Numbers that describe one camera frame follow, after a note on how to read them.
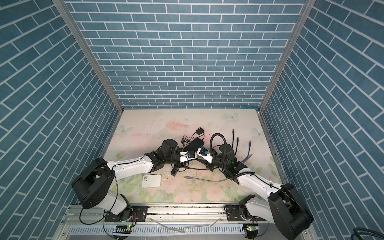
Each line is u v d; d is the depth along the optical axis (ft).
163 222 2.38
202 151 2.23
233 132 3.46
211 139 2.07
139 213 2.42
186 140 3.34
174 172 2.76
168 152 2.24
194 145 3.24
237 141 3.34
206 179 2.82
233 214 2.41
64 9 2.32
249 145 3.25
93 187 1.43
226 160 2.11
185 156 2.35
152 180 2.73
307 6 2.31
